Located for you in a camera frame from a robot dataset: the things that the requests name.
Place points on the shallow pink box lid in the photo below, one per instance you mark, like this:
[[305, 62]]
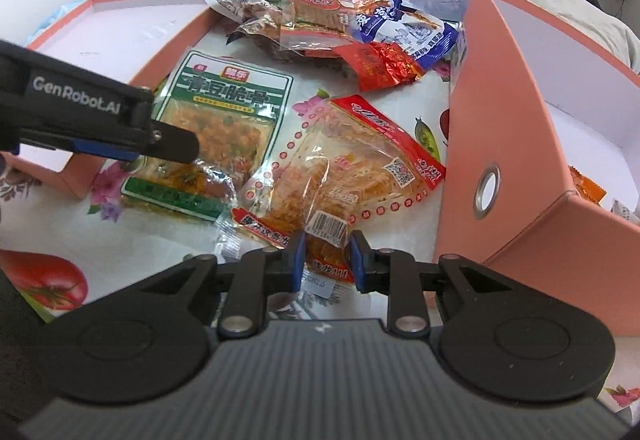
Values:
[[150, 15]]

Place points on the deep pink cardboard box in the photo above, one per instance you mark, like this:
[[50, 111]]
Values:
[[490, 120]]

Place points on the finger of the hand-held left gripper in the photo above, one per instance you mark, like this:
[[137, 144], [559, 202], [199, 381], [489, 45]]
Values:
[[172, 143]]

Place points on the clear packet brown snack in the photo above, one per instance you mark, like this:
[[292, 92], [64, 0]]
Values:
[[260, 33]]

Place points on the red foil snack packet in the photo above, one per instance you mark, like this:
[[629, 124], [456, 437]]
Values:
[[380, 65]]

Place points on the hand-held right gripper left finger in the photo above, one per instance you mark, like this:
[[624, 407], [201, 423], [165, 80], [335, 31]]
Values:
[[298, 260]]

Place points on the brown packet white label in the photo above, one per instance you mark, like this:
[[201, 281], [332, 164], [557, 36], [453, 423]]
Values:
[[240, 5]]

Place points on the green label snack packet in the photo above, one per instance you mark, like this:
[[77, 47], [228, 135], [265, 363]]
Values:
[[220, 120]]

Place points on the red bordered clear packet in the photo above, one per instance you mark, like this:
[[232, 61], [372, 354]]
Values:
[[350, 160]]

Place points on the small clear snack packet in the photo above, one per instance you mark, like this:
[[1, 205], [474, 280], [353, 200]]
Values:
[[625, 211]]

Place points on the blue white printed packet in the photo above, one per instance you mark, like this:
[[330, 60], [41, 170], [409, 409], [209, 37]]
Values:
[[415, 35]]

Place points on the clear packet red label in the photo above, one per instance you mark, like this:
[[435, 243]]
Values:
[[310, 20]]

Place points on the orange snack packet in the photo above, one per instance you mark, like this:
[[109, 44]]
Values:
[[587, 187]]

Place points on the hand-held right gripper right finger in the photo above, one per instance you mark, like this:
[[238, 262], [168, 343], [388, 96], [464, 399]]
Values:
[[357, 260]]

